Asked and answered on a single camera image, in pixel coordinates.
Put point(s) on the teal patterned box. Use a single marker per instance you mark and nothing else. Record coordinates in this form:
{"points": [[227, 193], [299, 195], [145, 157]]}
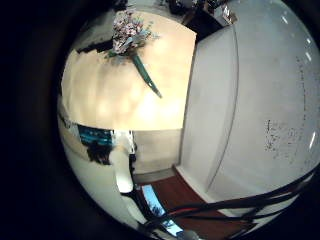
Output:
{"points": [[95, 135]]}

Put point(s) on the blue glossy panel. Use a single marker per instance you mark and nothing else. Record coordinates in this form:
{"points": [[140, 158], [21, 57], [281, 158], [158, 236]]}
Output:
{"points": [[160, 210]]}

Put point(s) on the white partition board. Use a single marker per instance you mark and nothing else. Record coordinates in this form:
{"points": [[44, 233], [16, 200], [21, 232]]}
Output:
{"points": [[253, 100]]}

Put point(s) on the dark cluttered desk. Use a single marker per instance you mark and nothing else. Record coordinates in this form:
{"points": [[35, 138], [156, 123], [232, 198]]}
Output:
{"points": [[203, 11]]}

